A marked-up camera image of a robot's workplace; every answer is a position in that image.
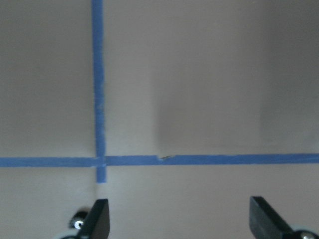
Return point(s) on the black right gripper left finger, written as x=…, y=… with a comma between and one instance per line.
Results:
x=97, y=222

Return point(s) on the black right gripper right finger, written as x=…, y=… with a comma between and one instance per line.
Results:
x=265, y=222

